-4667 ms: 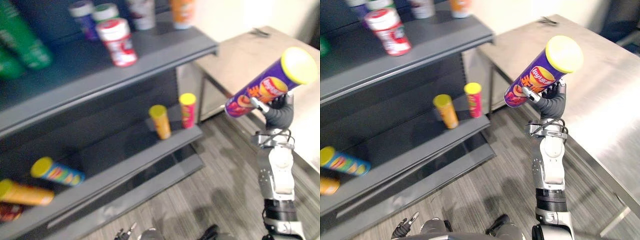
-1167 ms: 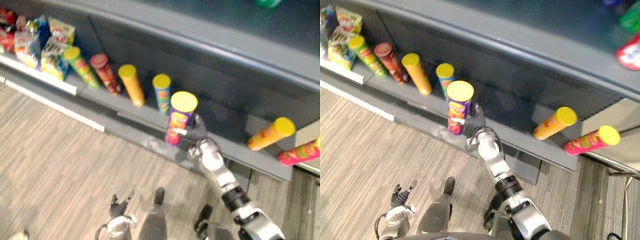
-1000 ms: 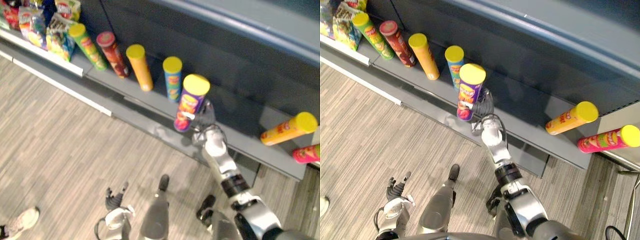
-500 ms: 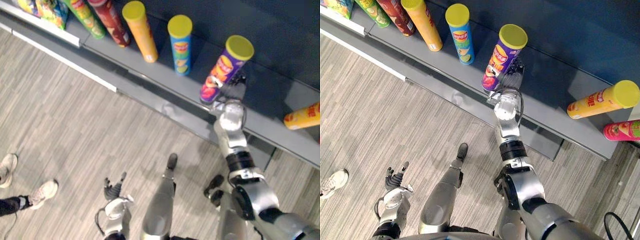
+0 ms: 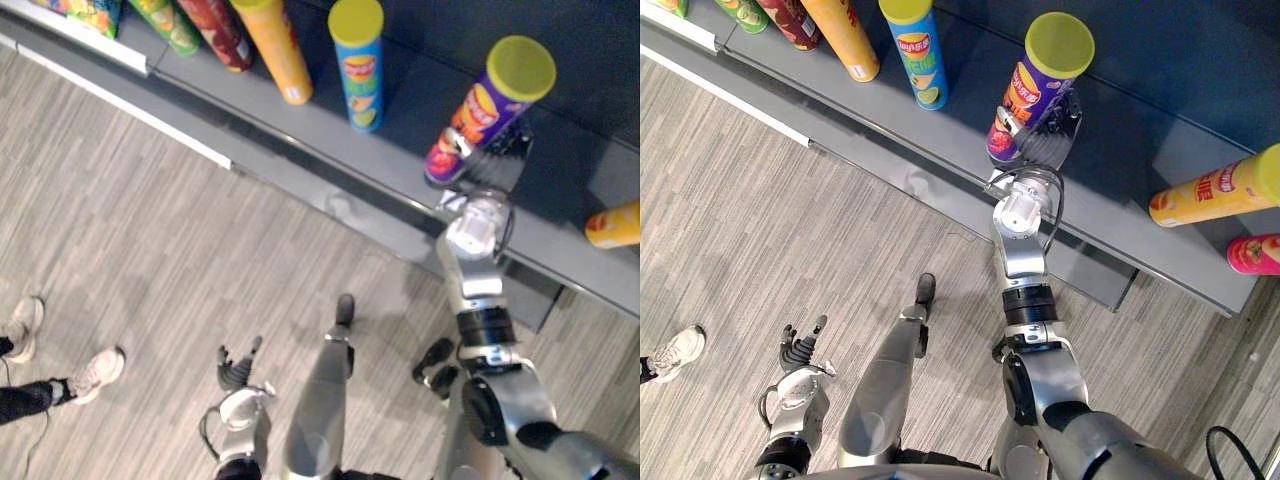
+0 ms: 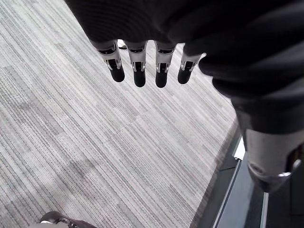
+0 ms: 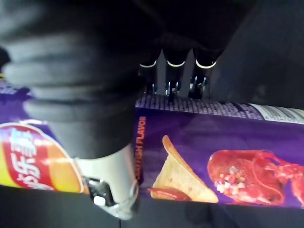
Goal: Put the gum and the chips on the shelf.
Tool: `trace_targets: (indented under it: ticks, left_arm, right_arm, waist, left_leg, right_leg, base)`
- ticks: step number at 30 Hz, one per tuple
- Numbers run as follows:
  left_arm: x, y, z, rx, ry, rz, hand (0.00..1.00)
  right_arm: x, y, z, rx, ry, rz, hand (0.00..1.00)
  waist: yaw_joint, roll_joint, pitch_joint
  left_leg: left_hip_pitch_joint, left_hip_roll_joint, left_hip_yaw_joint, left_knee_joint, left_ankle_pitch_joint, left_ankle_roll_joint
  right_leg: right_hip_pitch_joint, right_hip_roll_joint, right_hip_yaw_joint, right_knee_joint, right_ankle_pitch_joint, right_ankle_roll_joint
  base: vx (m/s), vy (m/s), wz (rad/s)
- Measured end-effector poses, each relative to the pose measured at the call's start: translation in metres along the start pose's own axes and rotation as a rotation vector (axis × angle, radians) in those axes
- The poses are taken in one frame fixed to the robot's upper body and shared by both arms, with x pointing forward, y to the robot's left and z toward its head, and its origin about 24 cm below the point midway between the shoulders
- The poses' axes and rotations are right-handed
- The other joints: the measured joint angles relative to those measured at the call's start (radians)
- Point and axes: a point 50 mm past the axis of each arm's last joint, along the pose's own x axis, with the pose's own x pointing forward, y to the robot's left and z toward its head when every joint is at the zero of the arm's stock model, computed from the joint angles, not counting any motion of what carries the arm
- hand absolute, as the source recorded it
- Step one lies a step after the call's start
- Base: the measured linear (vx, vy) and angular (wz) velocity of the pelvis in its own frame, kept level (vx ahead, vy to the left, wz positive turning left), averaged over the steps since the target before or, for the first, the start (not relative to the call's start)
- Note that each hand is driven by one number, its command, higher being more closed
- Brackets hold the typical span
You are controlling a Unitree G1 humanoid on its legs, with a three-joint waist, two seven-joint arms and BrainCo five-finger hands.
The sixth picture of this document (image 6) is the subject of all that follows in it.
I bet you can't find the dark shelf base with rail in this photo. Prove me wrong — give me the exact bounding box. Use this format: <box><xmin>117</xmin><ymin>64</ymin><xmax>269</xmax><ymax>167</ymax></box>
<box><xmin>190</xmin><ymin>118</ymin><xmax>304</xmax><ymax>228</ymax></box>

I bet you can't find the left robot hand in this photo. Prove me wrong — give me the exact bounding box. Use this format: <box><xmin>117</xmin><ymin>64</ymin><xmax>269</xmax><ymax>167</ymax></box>
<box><xmin>64</xmin><ymin>0</ymin><xmax>304</xmax><ymax>193</ymax></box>

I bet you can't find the dark robot foot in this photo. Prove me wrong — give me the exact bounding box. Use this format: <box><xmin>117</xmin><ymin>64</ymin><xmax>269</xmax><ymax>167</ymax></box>
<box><xmin>38</xmin><ymin>210</ymin><xmax>98</xmax><ymax>228</ymax></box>

